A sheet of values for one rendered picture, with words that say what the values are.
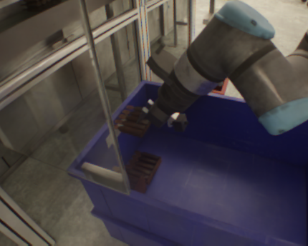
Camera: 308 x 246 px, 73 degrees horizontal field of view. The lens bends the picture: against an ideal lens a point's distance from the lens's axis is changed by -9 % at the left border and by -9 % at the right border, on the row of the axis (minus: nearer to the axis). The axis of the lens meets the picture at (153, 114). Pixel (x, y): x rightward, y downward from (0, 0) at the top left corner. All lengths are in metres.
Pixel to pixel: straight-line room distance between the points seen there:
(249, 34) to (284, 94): 0.10
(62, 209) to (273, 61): 0.91
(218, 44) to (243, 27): 0.05
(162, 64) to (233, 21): 0.16
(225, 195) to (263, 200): 0.11
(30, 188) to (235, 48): 1.02
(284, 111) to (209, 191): 0.43
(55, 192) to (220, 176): 0.70
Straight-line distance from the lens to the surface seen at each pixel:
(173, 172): 0.74
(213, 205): 0.69
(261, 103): 0.35
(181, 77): 0.41
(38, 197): 1.10
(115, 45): 1.01
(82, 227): 0.95
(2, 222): 0.74
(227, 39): 0.36
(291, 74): 0.36
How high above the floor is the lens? 0.83
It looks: 40 degrees down
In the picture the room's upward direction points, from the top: 5 degrees counter-clockwise
